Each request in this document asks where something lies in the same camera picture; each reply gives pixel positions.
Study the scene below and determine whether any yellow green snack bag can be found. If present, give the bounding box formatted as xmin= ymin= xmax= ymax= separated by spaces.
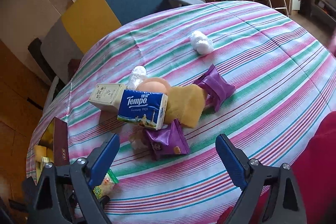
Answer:
xmin=93 ymin=169 xmax=119 ymax=200

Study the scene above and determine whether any cream cardboard box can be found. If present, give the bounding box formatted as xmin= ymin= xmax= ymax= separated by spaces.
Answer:
xmin=88 ymin=84 xmax=126 ymax=113

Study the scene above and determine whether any small white wrapped bundle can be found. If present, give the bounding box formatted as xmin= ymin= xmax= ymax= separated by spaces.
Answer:
xmin=126 ymin=66 xmax=147 ymax=90

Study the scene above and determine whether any white low shelf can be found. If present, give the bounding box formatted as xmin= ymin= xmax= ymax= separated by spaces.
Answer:
xmin=310 ymin=0 xmax=336 ymax=29

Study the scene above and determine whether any small green white box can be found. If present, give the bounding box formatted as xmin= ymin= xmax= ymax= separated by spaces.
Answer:
xmin=41 ymin=156 xmax=50 ymax=169

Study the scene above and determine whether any white crumpled plastic bag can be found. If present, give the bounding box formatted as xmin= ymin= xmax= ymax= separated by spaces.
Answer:
xmin=190 ymin=30 xmax=214 ymax=55

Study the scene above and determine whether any peach capped white bottle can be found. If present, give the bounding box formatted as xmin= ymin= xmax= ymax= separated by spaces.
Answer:
xmin=136 ymin=77 xmax=171 ymax=95

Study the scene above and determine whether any blue Tempo tissue pack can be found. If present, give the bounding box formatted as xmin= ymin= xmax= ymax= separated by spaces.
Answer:
xmin=117 ymin=89 xmax=168 ymax=130

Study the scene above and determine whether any maroon gold storage box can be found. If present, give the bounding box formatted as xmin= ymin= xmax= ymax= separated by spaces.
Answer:
xmin=35 ymin=117 xmax=70 ymax=181

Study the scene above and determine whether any purple snack packet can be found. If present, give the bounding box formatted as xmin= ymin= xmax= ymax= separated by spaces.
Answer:
xmin=143 ymin=119 xmax=190 ymax=160
xmin=193 ymin=64 xmax=235 ymax=112

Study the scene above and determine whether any blue yellow armchair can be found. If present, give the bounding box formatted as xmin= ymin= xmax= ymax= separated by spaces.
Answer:
xmin=41 ymin=0 xmax=201 ymax=84

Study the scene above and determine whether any striped pink green bedsheet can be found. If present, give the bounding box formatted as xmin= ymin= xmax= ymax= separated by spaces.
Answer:
xmin=26 ymin=0 xmax=336 ymax=224

